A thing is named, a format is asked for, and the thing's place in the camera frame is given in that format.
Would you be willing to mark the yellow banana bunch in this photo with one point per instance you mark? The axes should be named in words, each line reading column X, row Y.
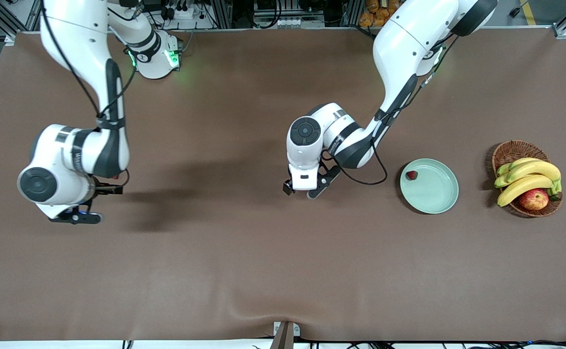
column 530, row 169

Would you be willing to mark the pale green round plate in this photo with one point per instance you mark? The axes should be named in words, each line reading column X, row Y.
column 433, row 194

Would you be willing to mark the red yellow apple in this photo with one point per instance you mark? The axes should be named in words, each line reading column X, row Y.
column 534, row 199

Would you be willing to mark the aluminium frame structure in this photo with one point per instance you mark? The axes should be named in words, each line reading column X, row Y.
column 31, row 14

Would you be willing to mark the white power strip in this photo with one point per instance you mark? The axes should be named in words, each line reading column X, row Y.
column 183, row 12

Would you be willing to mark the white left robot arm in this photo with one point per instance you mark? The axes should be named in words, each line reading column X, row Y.
column 404, row 43

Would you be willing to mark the brown wicker basket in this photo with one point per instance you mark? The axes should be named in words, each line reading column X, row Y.
column 510, row 150

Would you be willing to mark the grey metal mount bracket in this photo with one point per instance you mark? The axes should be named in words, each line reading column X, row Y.
column 284, row 335

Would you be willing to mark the white connector block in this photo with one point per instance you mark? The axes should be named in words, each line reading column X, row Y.
column 288, row 22

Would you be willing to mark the pile of orange bread rolls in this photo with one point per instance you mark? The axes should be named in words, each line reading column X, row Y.
column 372, row 14

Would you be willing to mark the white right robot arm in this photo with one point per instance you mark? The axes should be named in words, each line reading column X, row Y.
column 84, row 48

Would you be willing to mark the aluminium profile post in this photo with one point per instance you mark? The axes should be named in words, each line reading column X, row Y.
column 353, row 9
column 224, row 9

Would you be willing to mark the brown table cover mat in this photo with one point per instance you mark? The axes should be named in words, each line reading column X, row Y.
column 283, row 266

